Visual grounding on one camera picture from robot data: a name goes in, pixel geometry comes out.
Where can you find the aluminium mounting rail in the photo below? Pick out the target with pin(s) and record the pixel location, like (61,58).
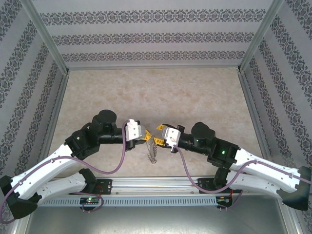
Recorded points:
(156,185)

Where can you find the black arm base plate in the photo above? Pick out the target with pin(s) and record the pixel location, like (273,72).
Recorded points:
(104,186)
(204,187)

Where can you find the aluminium frame beam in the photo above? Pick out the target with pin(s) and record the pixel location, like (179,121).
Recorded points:
(254,117)
(54,114)
(153,67)

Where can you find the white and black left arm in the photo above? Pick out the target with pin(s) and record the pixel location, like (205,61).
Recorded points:
(41,173)

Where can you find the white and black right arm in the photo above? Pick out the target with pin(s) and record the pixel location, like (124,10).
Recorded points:
(263,168)

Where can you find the grey metal sheet panel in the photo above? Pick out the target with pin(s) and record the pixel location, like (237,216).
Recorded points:
(156,221)

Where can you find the aluminium frame post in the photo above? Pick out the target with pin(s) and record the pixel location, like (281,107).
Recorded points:
(291,220)
(257,39)
(48,39)

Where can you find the small circuit board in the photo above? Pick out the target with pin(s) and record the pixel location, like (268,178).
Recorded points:
(90,200)
(223,199)

